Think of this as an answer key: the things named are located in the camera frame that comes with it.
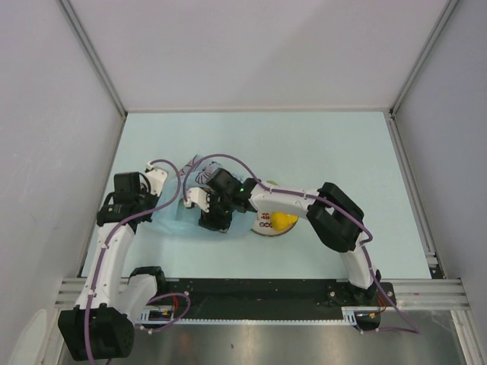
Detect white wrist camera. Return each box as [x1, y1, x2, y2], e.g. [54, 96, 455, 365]
[183, 187, 210, 213]
[144, 162, 168, 197]

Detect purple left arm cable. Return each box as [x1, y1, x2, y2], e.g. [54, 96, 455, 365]
[84, 157, 193, 365]

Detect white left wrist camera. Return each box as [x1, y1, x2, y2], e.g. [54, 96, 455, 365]
[144, 162, 168, 197]

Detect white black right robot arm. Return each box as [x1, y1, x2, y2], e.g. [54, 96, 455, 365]
[199, 168, 380, 305]

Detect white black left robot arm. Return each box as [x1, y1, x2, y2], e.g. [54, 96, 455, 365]
[58, 168, 168, 361]

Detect white slotted cable duct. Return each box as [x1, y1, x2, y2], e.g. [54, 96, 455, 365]
[342, 307, 361, 327]

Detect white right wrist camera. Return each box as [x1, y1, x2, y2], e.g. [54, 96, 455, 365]
[183, 187, 210, 213]

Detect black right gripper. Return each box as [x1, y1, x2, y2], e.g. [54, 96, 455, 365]
[199, 190, 235, 235]

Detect light blue printed plastic bag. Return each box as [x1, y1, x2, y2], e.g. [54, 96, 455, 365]
[151, 154, 256, 240]

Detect round printed white plate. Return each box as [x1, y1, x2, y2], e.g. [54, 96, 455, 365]
[251, 211, 292, 237]

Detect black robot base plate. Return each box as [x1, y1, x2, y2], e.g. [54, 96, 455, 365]
[160, 278, 396, 329]

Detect yellow fake fruit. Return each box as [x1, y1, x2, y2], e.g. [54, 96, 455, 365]
[270, 211, 298, 232]

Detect aluminium frame rail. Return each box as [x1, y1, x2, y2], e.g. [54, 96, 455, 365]
[388, 279, 469, 311]

